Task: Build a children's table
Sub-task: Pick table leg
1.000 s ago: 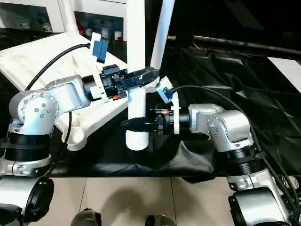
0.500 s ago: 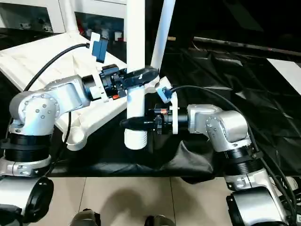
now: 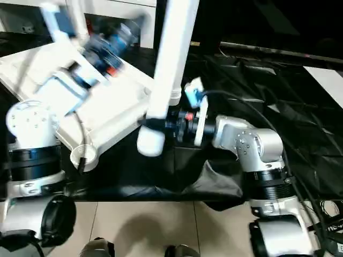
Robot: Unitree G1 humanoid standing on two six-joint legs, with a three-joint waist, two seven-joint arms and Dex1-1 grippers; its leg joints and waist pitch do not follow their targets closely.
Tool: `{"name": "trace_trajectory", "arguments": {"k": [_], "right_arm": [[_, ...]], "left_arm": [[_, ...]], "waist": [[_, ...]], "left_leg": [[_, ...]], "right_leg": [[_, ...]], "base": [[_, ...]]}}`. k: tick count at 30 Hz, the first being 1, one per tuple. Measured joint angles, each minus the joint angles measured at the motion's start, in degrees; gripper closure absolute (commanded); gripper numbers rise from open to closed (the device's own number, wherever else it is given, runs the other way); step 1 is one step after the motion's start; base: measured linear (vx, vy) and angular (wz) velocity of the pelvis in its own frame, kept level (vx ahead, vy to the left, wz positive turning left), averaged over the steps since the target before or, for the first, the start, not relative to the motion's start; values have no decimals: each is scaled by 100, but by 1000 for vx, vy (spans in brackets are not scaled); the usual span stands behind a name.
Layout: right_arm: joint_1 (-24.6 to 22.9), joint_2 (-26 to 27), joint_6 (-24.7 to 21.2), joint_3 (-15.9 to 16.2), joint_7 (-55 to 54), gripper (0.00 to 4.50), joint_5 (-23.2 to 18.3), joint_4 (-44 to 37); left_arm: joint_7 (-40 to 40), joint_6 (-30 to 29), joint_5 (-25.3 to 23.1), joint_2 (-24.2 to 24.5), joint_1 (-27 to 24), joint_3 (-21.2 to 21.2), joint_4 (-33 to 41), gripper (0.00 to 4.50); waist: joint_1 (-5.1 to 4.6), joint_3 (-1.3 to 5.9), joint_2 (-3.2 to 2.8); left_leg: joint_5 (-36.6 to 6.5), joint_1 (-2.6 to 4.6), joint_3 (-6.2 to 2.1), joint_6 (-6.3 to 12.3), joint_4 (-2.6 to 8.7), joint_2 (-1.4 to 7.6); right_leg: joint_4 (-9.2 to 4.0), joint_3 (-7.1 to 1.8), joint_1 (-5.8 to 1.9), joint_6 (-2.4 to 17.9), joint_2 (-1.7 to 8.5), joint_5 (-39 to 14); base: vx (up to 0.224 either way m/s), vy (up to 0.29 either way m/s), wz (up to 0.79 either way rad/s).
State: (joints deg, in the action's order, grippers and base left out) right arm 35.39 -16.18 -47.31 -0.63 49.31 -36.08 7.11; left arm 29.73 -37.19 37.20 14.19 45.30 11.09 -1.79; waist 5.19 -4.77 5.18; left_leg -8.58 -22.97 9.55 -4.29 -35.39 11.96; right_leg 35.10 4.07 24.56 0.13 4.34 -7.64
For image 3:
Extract white plastic table leg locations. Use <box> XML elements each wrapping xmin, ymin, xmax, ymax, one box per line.
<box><xmin>168</xmin><ymin>86</ymin><xmax>184</xmax><ymax>108</ymax></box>
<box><xmin>136</xmin><ymin>0</ymin><xmax>200</xmax><ymax>157</ymax></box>
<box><xmin>69</xmin><ymin>0</ymin><xmax>91</xmax><ymax>41</ymax></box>

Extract white plastic table top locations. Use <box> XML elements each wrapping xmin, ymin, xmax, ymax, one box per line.
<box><xmin>0</xmin><ymin>37</ymin><xmax>177</xmax><ymax>172</ymax></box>

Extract white cabinet with glass doors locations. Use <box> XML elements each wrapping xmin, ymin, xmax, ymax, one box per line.
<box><xmin>0</xmin><ymin>0</ymin><xmax>159</xmax><ymax>49</ymax></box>

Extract black mat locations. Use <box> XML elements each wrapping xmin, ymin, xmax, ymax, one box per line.
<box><xmin>0</xmin><ymin>32</ymin><xmax>343</xmax><ymax>203</ymax></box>

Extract black metal bar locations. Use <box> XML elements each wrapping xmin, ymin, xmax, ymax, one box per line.
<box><xmin>220</xmin><ymin>42</ymin><xmax>343</xmax><ymax>63</ymax></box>

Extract grey right robot foot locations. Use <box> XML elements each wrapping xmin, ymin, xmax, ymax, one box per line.
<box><xmin>163</xmin><ymin>244</ymin><xmax>202</xmax><ymax>257</ymax></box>

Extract grey robot foot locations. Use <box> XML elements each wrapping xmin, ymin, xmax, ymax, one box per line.
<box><xmin>79</xmin><ymin>238</ymin><xmax>116</xmax><ymax>257</ymax></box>
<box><xmin>163</xmin><ymin>244</ymin><xmax>202</xmax><ymax>257</ymax></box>

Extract grey left robot foot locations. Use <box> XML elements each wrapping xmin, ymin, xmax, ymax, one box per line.
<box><xmin>79</xmin><ymin>238</ymin><xmax>116</xmax><ymax>257</ymax></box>

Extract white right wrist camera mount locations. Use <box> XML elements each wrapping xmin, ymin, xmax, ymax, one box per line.
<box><xmin>184</xmin><ymin>78</ymin><xmax>211</xmax><ymax>147</ymax></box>

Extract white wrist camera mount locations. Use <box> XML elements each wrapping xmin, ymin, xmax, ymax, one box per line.
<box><xmin>40</xmin><ymin>4</ymin><xmax>76</xmax><ymax>41</ymax></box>
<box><xmin>184</xmin><ymin>78</ymin><xmax>211</xmax><ymax>147</ymax></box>

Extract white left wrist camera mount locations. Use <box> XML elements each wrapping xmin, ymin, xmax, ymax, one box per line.
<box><xmin>40</xmin><ymin>4</ymin><xmax>76</xmax><ymax>41</ymax></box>

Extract thin black floor cable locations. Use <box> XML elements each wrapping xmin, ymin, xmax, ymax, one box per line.
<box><xmin>308</xmin><ymin>198</ymin><xmax>343</xmax><ymax>237</ymax></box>

